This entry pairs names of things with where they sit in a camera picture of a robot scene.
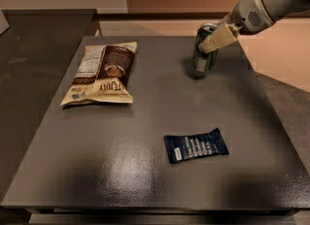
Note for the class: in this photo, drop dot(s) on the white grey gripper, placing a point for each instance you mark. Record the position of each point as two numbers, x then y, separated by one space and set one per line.
249 15

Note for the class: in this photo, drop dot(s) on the green soda can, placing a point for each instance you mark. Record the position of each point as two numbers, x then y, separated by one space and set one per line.
203 62

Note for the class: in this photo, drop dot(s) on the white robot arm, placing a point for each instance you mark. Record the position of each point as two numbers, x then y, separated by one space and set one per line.
278 9

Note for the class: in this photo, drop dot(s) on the dark blue rxbar wrapper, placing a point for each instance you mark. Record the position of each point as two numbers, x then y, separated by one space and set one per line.
190 147

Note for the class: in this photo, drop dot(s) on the brown tan chip bag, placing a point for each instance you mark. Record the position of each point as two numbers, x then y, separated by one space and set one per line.
102 75

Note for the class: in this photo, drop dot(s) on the dark side counter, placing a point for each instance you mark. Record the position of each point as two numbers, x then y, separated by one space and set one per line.
34 55

